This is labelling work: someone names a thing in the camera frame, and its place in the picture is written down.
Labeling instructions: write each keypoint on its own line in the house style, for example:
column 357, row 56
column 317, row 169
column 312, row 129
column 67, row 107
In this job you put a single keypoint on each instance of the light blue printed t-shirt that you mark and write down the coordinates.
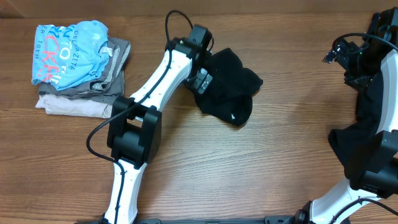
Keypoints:
column 66, row 57

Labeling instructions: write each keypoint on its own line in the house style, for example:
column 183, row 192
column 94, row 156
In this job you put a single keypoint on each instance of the black t-shirt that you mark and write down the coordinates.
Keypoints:
column 229, row 94

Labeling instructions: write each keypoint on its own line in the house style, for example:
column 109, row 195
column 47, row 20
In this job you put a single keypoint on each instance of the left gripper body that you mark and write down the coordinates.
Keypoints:
column 199, row 81

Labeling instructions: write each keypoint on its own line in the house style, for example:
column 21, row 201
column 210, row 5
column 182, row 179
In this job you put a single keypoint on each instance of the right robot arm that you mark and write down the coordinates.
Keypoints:
column 367, row 149

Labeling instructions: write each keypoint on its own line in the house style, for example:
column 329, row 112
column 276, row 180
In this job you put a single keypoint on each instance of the grey folded shirt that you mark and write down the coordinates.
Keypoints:
column 110, row 84

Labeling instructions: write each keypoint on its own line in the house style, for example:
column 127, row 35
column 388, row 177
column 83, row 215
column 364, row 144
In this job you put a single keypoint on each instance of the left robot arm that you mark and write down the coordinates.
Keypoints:
column 135, row 126

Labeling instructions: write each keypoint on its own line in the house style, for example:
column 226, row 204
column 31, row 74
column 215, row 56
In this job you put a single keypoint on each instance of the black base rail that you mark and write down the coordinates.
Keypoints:
column 211, row 221

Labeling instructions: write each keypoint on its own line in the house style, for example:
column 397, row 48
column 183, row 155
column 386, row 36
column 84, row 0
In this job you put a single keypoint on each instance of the beige folded shirt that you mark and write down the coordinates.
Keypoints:
column 59, row 105

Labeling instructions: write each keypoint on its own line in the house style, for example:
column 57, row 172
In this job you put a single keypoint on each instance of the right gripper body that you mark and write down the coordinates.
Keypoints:
column 362, row 65

